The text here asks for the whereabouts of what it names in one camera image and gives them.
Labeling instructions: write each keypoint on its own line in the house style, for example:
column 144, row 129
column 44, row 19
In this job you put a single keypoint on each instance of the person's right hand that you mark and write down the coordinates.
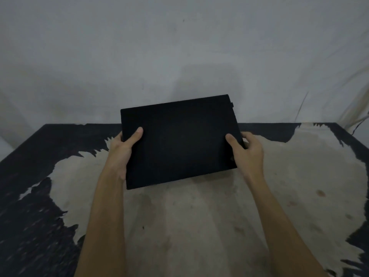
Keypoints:
column 249, row 158

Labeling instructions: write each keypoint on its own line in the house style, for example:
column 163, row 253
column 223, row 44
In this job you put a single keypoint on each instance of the person's left hand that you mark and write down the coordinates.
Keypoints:
column 119, row 154

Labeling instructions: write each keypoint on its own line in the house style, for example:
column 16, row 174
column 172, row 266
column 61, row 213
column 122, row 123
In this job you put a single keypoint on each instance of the person's left forearm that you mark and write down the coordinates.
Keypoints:
column 102, row 225

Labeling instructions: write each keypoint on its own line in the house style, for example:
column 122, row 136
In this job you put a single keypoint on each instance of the black laptop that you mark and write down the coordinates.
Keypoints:
column 178, row 141

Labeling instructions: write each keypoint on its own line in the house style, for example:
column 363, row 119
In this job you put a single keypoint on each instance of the person's left thumb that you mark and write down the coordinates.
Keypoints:
column 135, row 137

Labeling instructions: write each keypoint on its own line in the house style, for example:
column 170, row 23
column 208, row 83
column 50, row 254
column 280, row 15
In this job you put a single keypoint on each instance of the person's right forearm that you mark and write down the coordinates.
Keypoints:
column 281, row 227

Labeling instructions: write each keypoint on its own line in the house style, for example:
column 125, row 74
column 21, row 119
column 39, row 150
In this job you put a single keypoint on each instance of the person's right thumb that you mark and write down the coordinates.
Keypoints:
column 233, row 143

